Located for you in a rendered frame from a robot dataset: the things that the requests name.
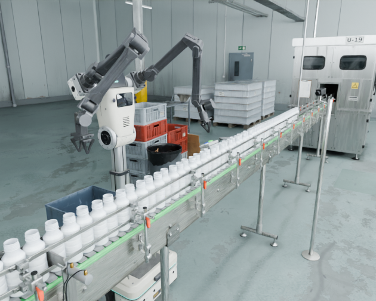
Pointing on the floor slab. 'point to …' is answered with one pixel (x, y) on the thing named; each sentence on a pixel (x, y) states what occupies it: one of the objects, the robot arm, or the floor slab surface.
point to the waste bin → (163, 156)
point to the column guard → (142, 95)
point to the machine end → (339, 86)
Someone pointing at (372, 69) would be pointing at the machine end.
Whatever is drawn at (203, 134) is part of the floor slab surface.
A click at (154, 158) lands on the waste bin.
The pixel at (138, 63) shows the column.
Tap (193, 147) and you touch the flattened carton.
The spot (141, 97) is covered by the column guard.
